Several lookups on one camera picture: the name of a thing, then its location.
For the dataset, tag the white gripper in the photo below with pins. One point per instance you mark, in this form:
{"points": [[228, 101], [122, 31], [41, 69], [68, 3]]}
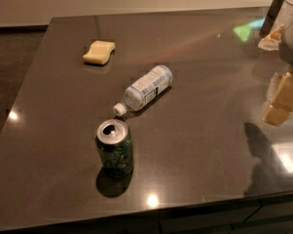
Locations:
{"points": [[291, 46]]}

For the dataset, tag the green soda can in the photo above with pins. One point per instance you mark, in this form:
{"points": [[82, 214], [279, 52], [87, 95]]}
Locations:
{"points": [[115, 148]]}

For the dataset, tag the black panel behind table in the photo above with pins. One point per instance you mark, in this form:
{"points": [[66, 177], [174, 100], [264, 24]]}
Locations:
{"points": [[270, 18]]}

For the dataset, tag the clear plastic water bottle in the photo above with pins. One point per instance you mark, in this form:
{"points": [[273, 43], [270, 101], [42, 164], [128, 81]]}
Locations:
{"points": [[144, 90]]}

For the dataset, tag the yellow sponge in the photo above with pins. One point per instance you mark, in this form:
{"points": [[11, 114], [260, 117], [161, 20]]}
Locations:
{"points": [[99, 52]]}

